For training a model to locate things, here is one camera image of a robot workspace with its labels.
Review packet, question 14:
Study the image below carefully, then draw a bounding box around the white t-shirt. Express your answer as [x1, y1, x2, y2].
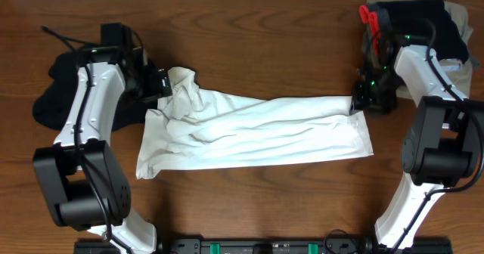
[135, 67, 374, 179]

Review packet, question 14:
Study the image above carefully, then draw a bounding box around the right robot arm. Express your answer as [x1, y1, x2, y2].
[350, 33, 483, 253]

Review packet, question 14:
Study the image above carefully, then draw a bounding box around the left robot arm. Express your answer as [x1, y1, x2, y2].
[33, 23, 172, 253]

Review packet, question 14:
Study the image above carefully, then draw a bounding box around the light blue folded garment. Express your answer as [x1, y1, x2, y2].
[439, 59, 463, 73]

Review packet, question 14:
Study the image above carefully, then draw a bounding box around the khaki folded garment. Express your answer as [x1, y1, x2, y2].
[360, 0, 480, 100]

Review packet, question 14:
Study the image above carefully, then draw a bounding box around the black t-shirt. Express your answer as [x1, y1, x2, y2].
[33, 44, 157, 134]

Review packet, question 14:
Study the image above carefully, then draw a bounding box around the black mounting rail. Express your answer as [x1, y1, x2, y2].
[73, 237, 454, 254]

